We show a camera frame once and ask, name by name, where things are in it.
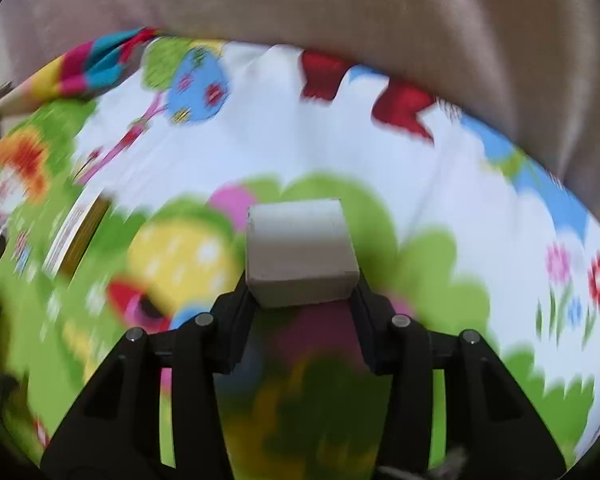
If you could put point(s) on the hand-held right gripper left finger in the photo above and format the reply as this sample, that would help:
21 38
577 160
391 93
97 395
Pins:
235 330

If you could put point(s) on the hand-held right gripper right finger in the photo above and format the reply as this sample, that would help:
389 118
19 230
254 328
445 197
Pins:
370 335

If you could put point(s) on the small grey box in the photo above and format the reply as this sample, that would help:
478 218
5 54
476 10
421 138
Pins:
300 255

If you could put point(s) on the cartoon printed blanket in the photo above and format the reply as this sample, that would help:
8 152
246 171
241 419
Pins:
330 125

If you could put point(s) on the pink curtain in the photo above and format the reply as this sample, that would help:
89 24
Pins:
330 0

